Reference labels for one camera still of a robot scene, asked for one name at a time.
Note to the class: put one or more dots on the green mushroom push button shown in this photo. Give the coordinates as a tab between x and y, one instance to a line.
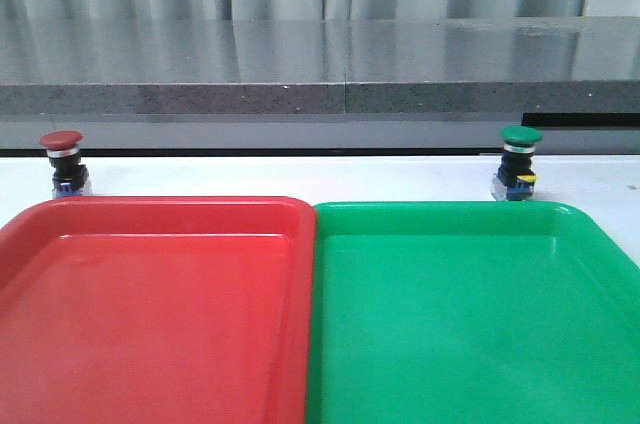
514	179

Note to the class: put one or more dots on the red mushroom push button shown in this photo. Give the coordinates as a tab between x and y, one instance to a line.
70	177

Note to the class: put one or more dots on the grey granite counter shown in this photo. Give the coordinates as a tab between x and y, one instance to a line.
397	86

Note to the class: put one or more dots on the green plastic tray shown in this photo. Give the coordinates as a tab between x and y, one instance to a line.
471	312

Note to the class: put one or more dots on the red plastic tray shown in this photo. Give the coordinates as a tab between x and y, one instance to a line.
156	310

